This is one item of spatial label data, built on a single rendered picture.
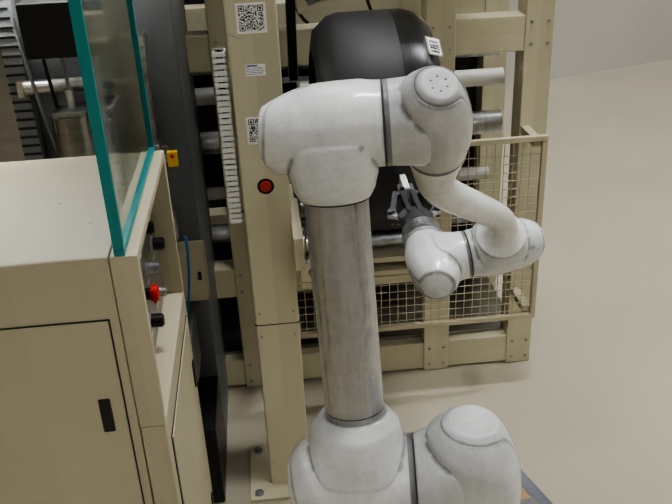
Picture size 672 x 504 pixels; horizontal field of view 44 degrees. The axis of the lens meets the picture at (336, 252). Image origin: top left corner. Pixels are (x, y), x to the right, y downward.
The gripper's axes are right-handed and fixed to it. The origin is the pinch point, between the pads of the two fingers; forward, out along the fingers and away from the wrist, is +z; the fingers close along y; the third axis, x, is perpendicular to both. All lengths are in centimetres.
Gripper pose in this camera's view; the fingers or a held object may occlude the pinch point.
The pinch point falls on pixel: (404, 186)
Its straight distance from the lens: 203.7
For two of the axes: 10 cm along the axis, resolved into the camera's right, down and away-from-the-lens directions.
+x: 0.3, 8.2, 5.7
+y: -9.9, 0.8, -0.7
